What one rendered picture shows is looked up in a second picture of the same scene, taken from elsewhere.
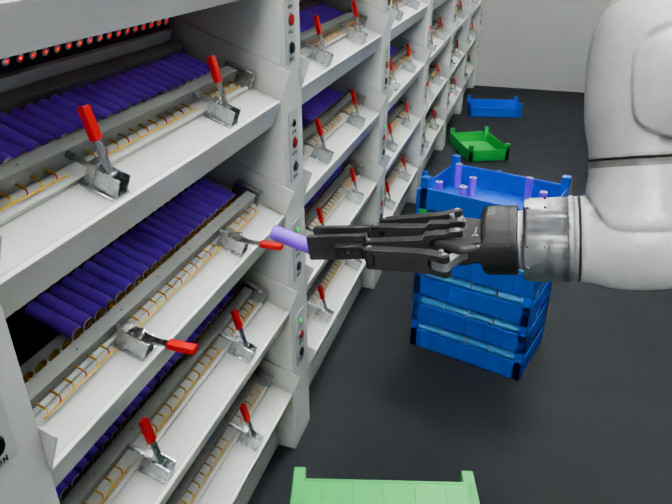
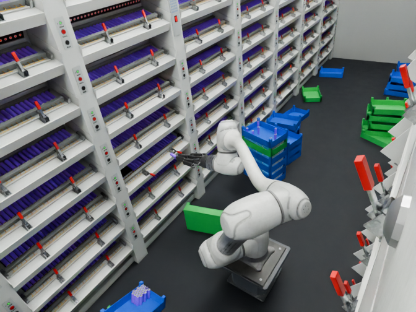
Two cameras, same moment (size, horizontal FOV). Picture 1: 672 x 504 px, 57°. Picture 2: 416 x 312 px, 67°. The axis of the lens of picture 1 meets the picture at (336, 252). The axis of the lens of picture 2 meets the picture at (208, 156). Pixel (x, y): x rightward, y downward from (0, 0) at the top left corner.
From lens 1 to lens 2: 1.23 m
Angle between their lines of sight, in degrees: 19
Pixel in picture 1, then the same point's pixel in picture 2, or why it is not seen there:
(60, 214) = (129, 153)
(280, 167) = (187, 131)
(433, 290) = not seen: hidden behind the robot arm
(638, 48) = (218, 134)
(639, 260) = (220, 169)
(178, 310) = (155, 166)
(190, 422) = (161, 189)
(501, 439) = not seen: hidden behind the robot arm
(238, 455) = (177, 198)
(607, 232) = (216, 164)
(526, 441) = not seen: hidden behind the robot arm
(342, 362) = (220, 177)
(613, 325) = (313, 174)
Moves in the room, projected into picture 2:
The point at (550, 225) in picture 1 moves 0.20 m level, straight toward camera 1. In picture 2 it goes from (209, 161) to (185, 182)
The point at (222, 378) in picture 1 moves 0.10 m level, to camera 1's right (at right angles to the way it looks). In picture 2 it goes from (170, 179) to (184, 181)
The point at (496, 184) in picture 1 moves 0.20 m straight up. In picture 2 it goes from (269, 128) to (269, 106)
